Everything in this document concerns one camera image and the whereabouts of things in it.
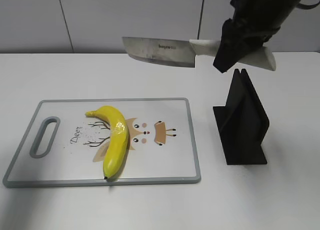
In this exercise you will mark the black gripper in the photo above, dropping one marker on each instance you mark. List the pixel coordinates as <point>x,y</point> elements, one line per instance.
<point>243,35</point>

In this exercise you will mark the white-handled kitchen knife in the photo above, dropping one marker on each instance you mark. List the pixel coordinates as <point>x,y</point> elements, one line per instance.
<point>179,53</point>

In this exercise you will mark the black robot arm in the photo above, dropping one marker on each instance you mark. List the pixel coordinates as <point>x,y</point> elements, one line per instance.
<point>283,7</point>

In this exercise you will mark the yellow plastic banana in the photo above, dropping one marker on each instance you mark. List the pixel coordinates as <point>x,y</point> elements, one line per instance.
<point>119,138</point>

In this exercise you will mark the black knife stand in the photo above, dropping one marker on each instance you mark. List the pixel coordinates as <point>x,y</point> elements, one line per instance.
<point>242,122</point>

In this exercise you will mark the white grey-rimmed cutting board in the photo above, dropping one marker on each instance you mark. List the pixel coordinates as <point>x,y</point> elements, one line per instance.
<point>62,147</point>

